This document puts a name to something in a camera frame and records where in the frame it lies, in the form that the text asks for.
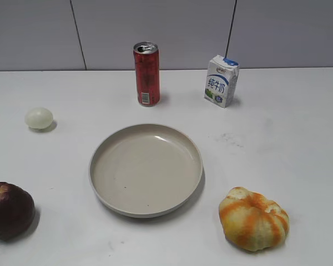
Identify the white egg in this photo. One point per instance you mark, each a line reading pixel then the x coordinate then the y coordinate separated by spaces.
pixel 38 118

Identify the red drink can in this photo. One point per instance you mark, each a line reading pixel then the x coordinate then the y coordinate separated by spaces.
pixel 146 57

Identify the orange yellow small pumpkin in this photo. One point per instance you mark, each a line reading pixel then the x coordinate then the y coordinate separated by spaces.
pixel 251 221

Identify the dark red apple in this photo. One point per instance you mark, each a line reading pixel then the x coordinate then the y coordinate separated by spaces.
pixel 17 211

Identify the white blue milk carton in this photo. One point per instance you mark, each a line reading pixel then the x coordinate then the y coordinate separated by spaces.
pixel 221 80

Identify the beige round plate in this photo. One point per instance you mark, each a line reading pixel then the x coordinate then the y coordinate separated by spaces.
pixel 145 170

